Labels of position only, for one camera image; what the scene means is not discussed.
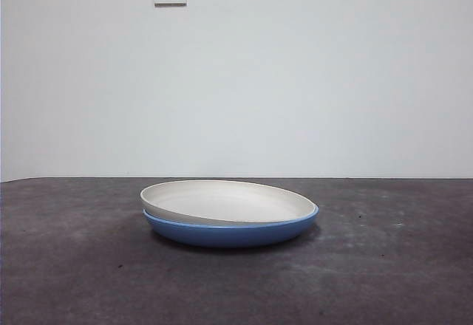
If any white round plate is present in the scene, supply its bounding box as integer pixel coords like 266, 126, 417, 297
140, 179, 319, 227

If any blue round plate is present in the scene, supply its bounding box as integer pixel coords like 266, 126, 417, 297
143, 208, 320, 248

